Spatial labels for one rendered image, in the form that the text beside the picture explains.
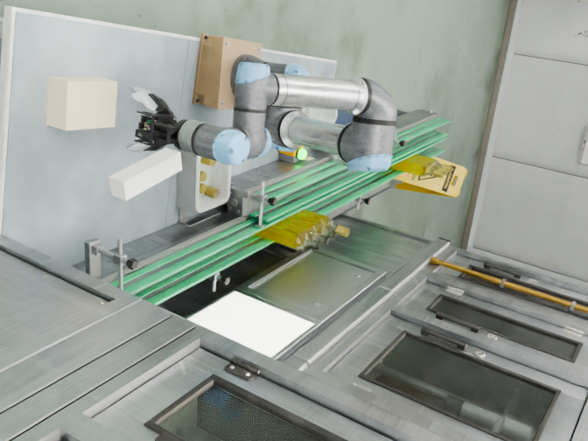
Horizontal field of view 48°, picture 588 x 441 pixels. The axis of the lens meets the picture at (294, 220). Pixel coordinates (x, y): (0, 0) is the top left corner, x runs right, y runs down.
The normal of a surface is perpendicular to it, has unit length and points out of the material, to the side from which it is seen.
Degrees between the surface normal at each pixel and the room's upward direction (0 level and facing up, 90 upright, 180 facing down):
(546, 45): 90
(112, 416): 90
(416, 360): 90
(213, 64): 90
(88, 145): 0
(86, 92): 0
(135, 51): 0
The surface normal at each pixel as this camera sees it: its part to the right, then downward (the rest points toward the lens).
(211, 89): -0.52, 0.13
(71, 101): 0.84, 0.27
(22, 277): 0.08, -0.92
